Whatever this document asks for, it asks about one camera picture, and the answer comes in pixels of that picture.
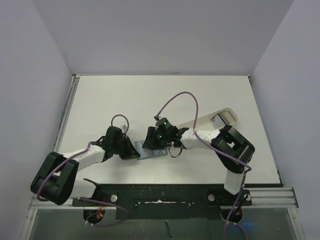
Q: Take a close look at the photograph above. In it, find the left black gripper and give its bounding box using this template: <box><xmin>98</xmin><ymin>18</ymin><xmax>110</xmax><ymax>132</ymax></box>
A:
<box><xmin>113</xmin><ymin>135</ymin><xmax>140</xmax><ymax>160</ymax></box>

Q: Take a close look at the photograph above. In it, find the silver credit card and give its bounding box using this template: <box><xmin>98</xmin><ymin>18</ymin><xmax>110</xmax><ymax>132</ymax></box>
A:
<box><xmin>139</xmin><ymin>149</ymin><xmax>154</xmax><ymax>160</ymax></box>
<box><xmin>153</xmin><ymin>149</ymin><xmax>167</xmax><ymax>157</ymax></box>

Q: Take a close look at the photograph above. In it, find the green leather card holder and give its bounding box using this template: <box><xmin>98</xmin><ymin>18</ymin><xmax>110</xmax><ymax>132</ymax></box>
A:
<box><xmin>134</xmin><ymin>140</ymin><xmax>168</xmax><ymax>160</ymax></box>

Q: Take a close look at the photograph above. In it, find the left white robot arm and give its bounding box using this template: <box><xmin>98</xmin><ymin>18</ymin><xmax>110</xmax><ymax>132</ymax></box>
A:
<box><xmin>30</xmin><ymin>126</ymin><xmax>141</xmax><ymax>206</ymax></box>

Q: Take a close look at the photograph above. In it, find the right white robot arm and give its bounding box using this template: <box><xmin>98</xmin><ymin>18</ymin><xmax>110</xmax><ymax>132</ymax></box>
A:
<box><xmin>142</xmin><ymin>118</ymin><xmax>255</xmax><ymax>205</ymax></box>

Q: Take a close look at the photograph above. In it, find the stack of credit cards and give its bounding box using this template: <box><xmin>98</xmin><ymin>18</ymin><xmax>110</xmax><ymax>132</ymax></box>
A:
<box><xmin>210</xmin><ymin>111</ymin><xmax>236</xmax><ymax>129</ymax></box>

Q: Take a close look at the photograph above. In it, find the white plastic tray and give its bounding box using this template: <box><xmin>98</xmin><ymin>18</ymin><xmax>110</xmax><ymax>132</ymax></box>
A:
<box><xmin>177</xmin><ymin>107</ymin><xmax>239</xmax><ymax>133</ymax></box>

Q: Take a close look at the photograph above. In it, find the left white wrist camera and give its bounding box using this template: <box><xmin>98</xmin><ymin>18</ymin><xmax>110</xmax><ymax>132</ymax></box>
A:
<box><xmin>121</xmin><ymin>124</ymin><xmax>128</xmax><ymax>132</ymax></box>

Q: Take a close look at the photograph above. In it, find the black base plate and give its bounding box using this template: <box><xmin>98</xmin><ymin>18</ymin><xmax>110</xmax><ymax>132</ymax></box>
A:
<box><xmin>72</xmin><ymin>184</ymin><xmax>252</xmax><ymax>220</ymax></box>

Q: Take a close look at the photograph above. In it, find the aluminium frame rail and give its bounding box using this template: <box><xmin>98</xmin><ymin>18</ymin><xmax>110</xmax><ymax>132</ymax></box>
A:
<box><xmin>22</xmin><ymin>75</ymin><xmax>304</xmax><ymax>240</ymax></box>

